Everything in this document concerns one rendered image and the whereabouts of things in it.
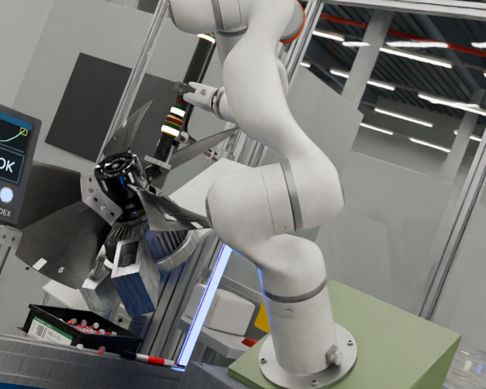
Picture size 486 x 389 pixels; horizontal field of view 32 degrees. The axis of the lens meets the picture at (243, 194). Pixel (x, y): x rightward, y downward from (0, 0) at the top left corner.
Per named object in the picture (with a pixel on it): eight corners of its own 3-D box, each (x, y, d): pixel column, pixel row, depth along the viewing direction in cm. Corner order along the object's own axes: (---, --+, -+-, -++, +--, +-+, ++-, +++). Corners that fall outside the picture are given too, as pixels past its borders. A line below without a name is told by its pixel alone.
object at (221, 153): (208, 170, 282) (217, 147, 282) (227, 178, 280) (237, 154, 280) (201, 167, 271) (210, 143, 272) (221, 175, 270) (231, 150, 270)
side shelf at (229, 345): (206, 326, 281) (209, 317, 281) (280, 368, 256) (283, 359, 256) (153, 313, 265) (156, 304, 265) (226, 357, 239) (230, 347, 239)
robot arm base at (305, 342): (376, 342, 162) (366, 265, 153) (320, 407, 151) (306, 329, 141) (296, 312, 174) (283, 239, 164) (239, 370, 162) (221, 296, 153)
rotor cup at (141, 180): (126, 185, 233) (109, 146, 226) (167, 188, 225) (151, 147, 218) (95, 217, 223) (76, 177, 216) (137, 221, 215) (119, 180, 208)
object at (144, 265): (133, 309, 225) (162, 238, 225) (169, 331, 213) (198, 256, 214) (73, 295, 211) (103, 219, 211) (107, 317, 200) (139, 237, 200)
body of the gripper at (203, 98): (206, 109, 199) (177, 101, 207) (235, 124, 207) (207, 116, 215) (217, 80, 199) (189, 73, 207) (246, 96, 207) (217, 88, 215)
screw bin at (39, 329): (80, 338, 201) (91, 310, 202) (133, 367, 193) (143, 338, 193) (17, 333, 183) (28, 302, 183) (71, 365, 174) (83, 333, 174)
